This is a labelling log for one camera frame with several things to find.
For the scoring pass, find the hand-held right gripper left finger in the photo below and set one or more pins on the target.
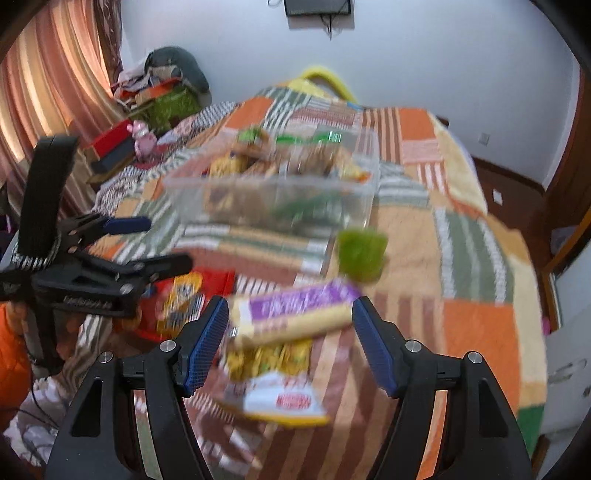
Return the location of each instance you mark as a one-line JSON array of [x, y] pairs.
[[205, 342]]

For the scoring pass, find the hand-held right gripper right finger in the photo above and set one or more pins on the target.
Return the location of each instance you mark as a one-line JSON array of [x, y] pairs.
[[376, 347]]

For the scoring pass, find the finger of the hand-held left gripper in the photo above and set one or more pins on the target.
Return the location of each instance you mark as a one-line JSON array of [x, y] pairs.
[[127, 225], [157, 265]]

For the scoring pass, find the red snack packet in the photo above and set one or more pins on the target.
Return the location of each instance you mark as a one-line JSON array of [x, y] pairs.
[[184, 300]]

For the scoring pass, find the clear cracker packet with barcode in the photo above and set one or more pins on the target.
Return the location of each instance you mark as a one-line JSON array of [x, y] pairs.
[[277, 383]]

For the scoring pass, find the purple label snack packet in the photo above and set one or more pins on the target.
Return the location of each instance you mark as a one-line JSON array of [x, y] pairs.
[[295, 314]]

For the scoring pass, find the green jelly cup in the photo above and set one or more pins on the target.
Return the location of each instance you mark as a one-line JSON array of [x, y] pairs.
[[362, 254]]

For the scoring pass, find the orange brown snack packet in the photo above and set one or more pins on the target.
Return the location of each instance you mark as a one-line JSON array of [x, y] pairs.
[[226, 165]]

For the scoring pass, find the clear plastic container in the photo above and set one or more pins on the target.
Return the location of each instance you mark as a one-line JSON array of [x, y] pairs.
[[272, 194]]

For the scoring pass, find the brown bread snack packet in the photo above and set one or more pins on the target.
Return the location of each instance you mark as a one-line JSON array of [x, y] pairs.
[[251, 137]]

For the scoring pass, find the long green snack packet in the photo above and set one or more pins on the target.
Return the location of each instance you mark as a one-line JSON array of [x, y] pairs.
[[295, 138]]

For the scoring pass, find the dark flat box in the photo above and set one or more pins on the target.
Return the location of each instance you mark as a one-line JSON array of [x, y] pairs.
[[115, 157]]

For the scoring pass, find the pink bunny toy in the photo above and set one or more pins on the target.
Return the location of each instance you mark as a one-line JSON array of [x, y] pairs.
[[144, 141]]

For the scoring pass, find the red gift box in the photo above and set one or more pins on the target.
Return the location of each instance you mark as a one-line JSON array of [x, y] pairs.
[[108, 137]]

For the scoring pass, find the striped orange curtain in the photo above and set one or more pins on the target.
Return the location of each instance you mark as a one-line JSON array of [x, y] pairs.
[[51, 92]]

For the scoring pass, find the green patterned bag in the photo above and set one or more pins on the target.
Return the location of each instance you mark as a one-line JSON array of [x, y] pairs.
[[173, 108]]

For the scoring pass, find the checkered patterned blanket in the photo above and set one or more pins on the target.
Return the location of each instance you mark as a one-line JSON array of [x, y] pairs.
[[203, 117]]

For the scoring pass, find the orange cardboard box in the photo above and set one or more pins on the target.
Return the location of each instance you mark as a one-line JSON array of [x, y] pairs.
[[157, 91]]

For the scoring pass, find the pile of clothes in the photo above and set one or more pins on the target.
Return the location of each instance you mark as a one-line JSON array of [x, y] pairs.
[[131, 81]]

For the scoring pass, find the brown patterned curtain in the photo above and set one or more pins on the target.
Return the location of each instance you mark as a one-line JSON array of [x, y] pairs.
[[113, 41]]

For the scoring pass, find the white appliance with stickers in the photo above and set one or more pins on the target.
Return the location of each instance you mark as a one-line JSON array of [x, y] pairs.
[[568, 369]]

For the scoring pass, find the dark bedpost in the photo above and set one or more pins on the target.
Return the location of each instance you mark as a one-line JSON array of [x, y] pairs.
[[441, 121]]

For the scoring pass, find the yellow foam tube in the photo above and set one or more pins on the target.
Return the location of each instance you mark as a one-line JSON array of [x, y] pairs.
[[323, 74]]

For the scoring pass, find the white low wall outlet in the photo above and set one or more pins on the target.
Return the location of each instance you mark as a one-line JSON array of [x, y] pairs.
[[497, 197]]

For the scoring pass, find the small black wall monitor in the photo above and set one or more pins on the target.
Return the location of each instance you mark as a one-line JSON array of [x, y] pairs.
[[318, 5]]

